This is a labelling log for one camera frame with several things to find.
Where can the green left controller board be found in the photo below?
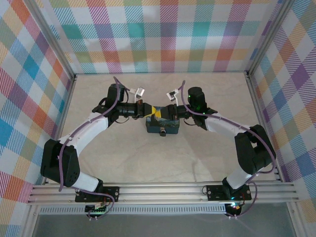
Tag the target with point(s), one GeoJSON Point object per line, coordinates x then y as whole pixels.
{"type": "Point", "coordinates": [97, 209]}

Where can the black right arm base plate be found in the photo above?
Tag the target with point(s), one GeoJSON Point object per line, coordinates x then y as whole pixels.
{"type": "Point", "coordinates": [216, 192]}

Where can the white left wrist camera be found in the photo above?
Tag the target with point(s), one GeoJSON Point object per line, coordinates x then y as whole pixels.
{"type": "Point", "coordinates": [140, 91]}

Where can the aluminium mounting rail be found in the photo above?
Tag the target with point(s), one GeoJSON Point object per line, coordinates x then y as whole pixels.
{"type": "Point", "coordinates": [160, 192]}

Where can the starry night print tin box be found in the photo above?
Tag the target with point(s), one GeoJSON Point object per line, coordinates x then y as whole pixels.
{"type": "Point", "coordinates": [153, 127]}

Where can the aluminium side rail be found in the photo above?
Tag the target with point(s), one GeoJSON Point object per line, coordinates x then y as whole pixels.
{"type": "Point", "coordinates": [259, 108]}
{"type": "Point", "coordinates": [58, 128]}

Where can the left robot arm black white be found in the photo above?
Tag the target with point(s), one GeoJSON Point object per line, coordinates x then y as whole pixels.
{"type": "Point", "coordinates": [59, 165]}

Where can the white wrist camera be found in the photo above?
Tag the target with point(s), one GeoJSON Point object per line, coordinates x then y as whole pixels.
{"type": "Point", "coordinates": [170, 95]}
{"type": "Point", "coordinates": [140, 91]}

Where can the aluminium frame post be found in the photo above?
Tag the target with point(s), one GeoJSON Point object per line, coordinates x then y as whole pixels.
{"type": "Point", "coordinates": [51, 42]}
{"type": "Point", "coordinates": [269, 37]}

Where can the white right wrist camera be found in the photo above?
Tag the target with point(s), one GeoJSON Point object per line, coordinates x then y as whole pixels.
{"type": "Point", "coordinates": [170, 95]}

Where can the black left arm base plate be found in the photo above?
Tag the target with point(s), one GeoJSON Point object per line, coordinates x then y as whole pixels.
{"type": "Point", "coordinates": [112, 193]}

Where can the plaid colourful cloth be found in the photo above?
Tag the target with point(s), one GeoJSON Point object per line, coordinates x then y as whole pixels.
{"type": "Point", "coordinates": [158, 37]}
{"type": "Point", "coordinates": [296, 98]}
{"type": "Point", "coordinates": [19, 98]}

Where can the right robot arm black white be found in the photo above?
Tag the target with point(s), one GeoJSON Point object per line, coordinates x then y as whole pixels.
{"type": "Point", "coordinates": [251, 153]}

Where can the small right controller board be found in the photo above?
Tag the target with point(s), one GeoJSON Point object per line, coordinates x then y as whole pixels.
{"type": "Point", "coordinates": [234, 207]}

